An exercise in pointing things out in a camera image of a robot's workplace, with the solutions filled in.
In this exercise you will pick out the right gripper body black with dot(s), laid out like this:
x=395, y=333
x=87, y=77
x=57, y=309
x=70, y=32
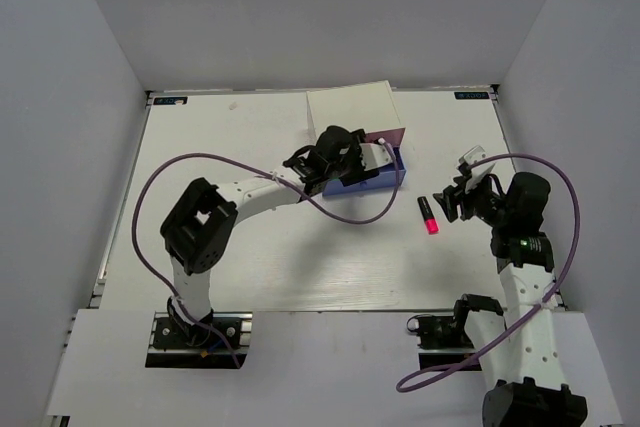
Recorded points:
x=480, y=200

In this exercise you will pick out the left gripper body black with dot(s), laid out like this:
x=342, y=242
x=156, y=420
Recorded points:
x=351, y=170

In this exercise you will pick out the pink drawer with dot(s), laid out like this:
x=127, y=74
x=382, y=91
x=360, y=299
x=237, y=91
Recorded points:
x=394, y=137

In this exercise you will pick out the pink highlighter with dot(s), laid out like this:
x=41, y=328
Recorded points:
x=428, y=216

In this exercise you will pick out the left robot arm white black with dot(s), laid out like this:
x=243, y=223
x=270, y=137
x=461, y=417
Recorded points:
x=198, y=228

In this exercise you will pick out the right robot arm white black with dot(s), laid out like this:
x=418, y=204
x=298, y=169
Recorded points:
x=526, y=385

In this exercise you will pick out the white drawer cabinet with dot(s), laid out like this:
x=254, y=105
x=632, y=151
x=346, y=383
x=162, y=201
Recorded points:
x=368, y=106

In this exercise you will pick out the right table label sticker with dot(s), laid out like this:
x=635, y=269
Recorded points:
x=471, y=95

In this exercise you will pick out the table label sticker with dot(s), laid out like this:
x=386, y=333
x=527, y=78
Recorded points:
x=170, y=101
x=471, y=95

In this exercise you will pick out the left table label sticker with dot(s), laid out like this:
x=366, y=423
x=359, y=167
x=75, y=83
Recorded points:
x=170, y=101

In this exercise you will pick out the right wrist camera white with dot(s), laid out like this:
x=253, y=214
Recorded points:
x=473, y=167

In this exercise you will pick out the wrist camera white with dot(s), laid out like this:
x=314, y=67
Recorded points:
x=376, y=155
x=473, y=167

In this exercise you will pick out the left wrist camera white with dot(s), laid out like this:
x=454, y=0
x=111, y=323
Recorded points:
x=376, y=155

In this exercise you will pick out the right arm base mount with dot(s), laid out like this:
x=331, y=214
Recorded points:
x=438, y=343

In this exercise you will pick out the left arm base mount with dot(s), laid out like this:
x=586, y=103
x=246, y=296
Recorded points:
x=169, y=347

